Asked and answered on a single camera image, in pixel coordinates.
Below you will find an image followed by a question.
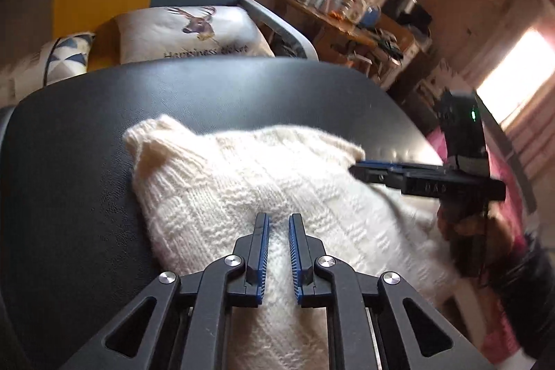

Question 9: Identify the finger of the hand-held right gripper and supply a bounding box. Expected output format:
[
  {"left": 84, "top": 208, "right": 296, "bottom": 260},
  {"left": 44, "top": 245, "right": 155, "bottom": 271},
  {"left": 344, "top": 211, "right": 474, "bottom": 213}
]
[
  {"left": 349, "top": 164, "right": 406, "bottom": 191},
  {"left": 362, "top": 159, "right": 446, "bottom": 172}
]

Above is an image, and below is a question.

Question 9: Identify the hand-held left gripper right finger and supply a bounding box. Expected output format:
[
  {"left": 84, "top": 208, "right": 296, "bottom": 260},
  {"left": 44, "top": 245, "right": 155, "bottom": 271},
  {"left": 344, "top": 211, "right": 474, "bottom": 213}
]
[{"left": 288, "top": 213, "right": 495, "bottom": 370}]

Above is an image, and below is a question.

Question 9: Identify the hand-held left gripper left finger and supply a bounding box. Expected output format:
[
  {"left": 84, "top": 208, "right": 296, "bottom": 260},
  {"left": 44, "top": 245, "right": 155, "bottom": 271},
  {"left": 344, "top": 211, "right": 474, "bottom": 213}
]
[{"left": 61, "top": 212, "right": 272, "bottom": 370}]

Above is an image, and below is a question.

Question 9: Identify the cream knitted sweater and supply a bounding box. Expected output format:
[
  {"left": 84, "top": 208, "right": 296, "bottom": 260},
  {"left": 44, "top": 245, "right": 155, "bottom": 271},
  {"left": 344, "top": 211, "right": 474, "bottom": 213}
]
[{"left": 123, "top": 114, "right": 460, "bottom": 370}]

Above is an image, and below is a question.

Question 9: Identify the person's right forearm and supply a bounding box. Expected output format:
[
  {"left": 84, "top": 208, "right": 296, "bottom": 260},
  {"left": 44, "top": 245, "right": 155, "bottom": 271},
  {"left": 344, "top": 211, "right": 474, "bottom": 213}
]
[{"left": 486, "top": 235, "right": 555, "bottom": 358}]

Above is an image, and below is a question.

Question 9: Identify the dark clothes pile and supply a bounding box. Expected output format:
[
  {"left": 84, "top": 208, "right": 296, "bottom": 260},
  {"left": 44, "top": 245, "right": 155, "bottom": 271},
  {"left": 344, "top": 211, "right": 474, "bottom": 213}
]
[{"left": 373, "top": 29, "right": 406, "bottom": 61}]

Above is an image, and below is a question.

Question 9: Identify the person's right hand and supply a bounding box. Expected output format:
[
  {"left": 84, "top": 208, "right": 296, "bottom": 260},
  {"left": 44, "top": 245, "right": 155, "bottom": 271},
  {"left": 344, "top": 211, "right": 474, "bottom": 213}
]
[{"left": 437, "top": 203, "right": 514, "bottom": 253}]

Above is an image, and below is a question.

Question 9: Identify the red ruffled bedspread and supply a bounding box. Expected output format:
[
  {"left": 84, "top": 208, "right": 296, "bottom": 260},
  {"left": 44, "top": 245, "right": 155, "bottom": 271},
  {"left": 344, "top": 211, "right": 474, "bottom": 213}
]
[{"left": 427, "top": 127, "right": 543, "bottom": 370}]

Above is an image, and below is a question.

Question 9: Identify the bright side window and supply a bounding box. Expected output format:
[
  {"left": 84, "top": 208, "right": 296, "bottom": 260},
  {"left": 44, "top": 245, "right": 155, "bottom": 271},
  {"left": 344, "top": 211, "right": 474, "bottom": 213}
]
[{"left": 477, "top": 27, "right": 555, "bottom": 123}]

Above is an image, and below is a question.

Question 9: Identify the wooden cabinet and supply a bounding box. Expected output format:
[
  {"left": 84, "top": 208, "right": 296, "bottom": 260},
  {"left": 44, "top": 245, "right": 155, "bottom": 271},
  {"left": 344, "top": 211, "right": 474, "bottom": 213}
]
[{"left": 382, "top": 15, "right": 432, "bottom": 63}]

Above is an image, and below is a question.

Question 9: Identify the wooden desk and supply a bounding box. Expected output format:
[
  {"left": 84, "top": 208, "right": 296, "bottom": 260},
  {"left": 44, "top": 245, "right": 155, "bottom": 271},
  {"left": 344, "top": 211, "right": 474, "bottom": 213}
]
[{"left": 282, "top": 0, "right": 404, "bottom": 80}]

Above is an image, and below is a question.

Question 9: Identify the black television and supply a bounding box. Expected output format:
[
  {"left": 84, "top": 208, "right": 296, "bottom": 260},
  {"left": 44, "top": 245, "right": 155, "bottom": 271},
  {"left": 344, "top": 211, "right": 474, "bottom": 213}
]
[{"left": 382, "top": 0, "right": 433, "bottom": 28}]

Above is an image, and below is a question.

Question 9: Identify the deer print pillow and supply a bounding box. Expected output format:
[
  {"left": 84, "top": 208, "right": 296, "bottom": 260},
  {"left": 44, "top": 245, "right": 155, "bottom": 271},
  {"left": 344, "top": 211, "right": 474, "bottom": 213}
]
[{"left": 113, "top": 5, "right": 276, "bottom": 65}]

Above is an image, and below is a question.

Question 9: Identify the triangle pattern pillow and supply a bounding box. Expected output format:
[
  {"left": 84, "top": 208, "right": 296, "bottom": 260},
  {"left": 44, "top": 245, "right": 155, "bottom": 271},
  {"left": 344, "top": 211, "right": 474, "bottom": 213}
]
[{"left": 0, "top": 32, "right": 96, "bottom": 106}]

